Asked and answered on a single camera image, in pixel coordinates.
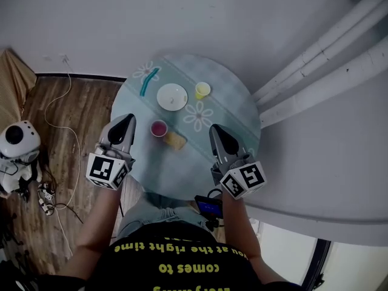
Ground black floor cables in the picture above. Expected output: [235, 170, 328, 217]
[38, 156, 84, 224]

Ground person's left forearm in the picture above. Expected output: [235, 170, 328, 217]
[75, 186, 122, 254]

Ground red plastic cup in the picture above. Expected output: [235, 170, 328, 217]
[150, 119, 169, 138]

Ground person's grey jeans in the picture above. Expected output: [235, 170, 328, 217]
[116, 192, 218, 242]

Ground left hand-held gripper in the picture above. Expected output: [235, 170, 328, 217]
[85, 113, 138, 190]

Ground black tripod stand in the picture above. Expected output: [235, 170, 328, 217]
[0, 210, 40, 291]

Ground person's right forearm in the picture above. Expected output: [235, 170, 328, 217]
[222, 194, 262, 259]

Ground white round-headed robot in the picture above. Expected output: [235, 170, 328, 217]
[0, 119, 47, 200]

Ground person's black printed shirt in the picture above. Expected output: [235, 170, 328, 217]
[36, 229, 304, 291]

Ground teal curved brush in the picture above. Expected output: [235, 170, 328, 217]
[139, 67, 161, 96]

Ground white round plate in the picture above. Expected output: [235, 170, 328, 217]
[156, 82, 189, 112]

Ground beige cloth-covered furniture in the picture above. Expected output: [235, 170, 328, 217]
[0, 48, 38, 127]

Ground thick white wall pipe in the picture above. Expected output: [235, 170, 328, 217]
[259, 36, 388, 129]

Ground tan bread piece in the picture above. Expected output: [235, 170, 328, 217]
[163, 131, 187, 151]

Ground thin white wall pipe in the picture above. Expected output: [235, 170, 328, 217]
[251, 0, 386, 101]
[256, 7, 388, 113]

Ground black window frame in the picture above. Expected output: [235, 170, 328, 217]
[301, 238, 333, 291]

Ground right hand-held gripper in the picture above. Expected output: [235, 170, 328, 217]
[209, 124, 267, 200]

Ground white power strip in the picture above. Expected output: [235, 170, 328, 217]
[37, 189, 56, 215]

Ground yellow paper cup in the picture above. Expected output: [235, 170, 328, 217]
[195, 81, 212, 100]

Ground round table with light-blue cloth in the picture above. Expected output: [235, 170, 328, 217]
[110, 53, 261, 201]

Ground black device with blue screen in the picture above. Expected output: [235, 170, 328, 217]
[194, 189, 226, 233]

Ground white floor cable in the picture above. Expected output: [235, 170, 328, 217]
[44, 58, 81, 257]

